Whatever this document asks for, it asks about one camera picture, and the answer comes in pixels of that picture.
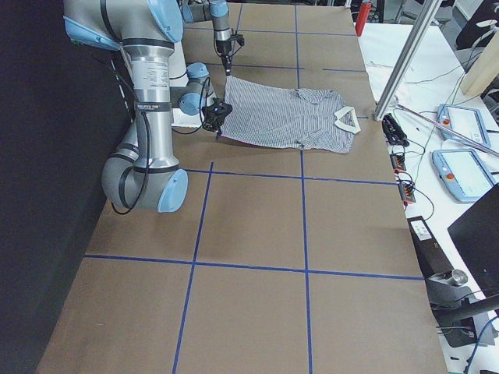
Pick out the orange black connector block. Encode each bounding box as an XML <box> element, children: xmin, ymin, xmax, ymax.
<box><xmin>398</xmin><ymin>180</ymin><xmax>416</xmax><ymax>206</ymax></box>
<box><xmin>389</xmin><ymin>153</ymin><xmax>406</xmax><ymax>174</ymax></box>

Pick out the beige wooden board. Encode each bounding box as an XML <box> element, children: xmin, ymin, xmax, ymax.
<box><xmin>460</xmin><ymin>32</ymin><xmax>499</xmax><ymax>96</ymax></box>

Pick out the blue white striped polo shirt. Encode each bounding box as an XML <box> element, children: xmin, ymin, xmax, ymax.
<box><xmin>221</xmin><ymin>76</ymin><xmax>361</xmax><ymax>154</ymax></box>

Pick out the black stand with metal knob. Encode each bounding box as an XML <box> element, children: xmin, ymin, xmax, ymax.
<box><xmin>425</xmin><ymin>270</ymin><xmax>498</xmax><ymax>348</ymax></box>

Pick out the aluminium frame post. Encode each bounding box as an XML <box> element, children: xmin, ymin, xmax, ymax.
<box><xmin>373</xmin><ymin>0</ymin><xmax>441</xmax><ymax>121</ymax></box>

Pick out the black monitor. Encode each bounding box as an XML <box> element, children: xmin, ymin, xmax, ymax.
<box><xmin>448</xmin><ymin>185</ymin><xmax>499</xmax><ymax>296</ymax></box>

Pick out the red cylinder bottle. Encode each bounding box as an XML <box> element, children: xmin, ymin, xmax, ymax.
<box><xmin>355</xmin><ymin>0</ymin><xmax>372</xmax><ymax>37</ymax></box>

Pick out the upper blue teach pendant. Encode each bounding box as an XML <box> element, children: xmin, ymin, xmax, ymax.
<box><xmin>437</xmin><ymin>104</ymin><xmax>490</xmax><ymax>148</ymax></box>

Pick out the black box with white label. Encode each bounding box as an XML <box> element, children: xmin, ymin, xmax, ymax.
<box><xmin>407</xmin><ymin>216</ymin><xmax>453</xmax><ymax>278</ymax></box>

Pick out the black clamp tool on table edge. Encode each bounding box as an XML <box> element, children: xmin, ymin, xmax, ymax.
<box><xmin>382</xmin><ymin>114</ymin><xmax>410</xmax><ymax>147</ymax></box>

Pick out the lower blue teach pendant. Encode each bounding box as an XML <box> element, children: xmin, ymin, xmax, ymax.
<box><xmin>431</xmin><ymin>148</ymin><xmax>496</xmax><ymax>203</ymax></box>

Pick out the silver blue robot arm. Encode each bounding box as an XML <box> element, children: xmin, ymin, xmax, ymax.
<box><xmin>64</xmin><ymin>1</ymin><xmax>235</xmax><ymax>215</ymax></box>
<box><xmin>181</xmin><ymin>0</ymin><xmax>237</xmax><ymax>76</ymax></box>

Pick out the blue teach pendant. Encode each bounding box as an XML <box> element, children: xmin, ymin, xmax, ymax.
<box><xmin>437</xmin><ymin>104</ymin><xmax>490</xmax><ymax>148</ymax></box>
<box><xmin>431</xmin><ymin>148</ymin><xmax>496</xmax><ymax>203</ymax></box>

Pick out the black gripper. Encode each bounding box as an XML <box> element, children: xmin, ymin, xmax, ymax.
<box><xmin>215</xmin><ymin>39</ymin><xmax>232</xmax><ymax>76</ymax></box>
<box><xmin>202</xmin><ymin>111</ymin><xmax>228</xmax><ymax>140</ymax></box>

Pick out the white mounting pillar with base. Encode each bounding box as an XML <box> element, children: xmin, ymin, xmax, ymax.
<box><xmin>168</xmin><ymin>42</ymin><xmax>214</xmax><ymax>130</ymax></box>

